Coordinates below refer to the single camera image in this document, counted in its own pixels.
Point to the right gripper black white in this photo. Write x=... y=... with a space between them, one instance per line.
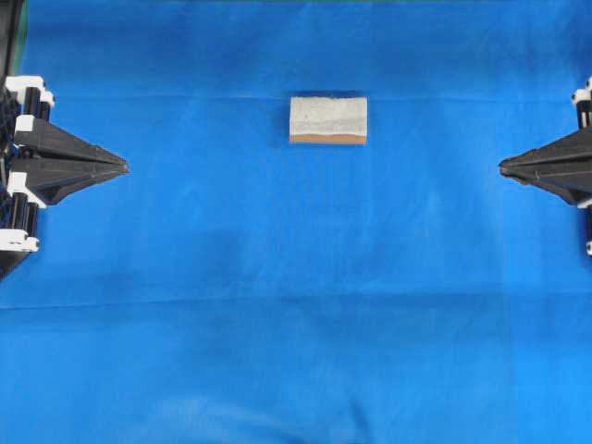
x=562 y=167

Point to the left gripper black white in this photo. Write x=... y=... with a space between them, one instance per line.
x=29 y=182

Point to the grey and orange sponge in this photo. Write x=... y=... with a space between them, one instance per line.
x=327 y=120

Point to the blue table cloth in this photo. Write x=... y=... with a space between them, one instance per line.
x=234 y=287

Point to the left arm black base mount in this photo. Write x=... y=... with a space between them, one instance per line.
x=13 y=36

